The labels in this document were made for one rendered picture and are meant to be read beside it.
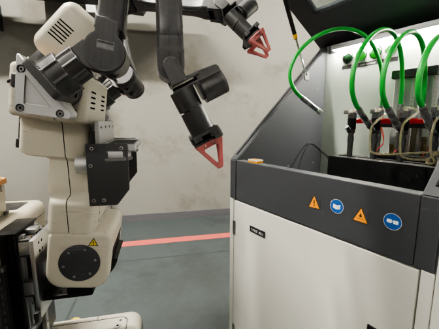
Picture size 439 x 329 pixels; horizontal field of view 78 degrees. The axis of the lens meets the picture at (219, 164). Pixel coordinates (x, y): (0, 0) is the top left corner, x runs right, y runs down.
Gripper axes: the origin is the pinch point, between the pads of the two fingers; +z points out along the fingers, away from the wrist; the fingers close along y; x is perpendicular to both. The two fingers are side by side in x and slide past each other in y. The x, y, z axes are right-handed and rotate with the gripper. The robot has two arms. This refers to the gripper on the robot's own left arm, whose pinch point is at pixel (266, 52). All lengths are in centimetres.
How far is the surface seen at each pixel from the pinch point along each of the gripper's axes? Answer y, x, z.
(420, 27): -1, -44, 31
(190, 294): 85, 109, 59
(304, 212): -12, 32, 46
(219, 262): 126, 90, 64
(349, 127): -2.2, -0.4, 39.1
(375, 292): -26, 35, 68
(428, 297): -35, 29, 70
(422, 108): -28, -5, 44
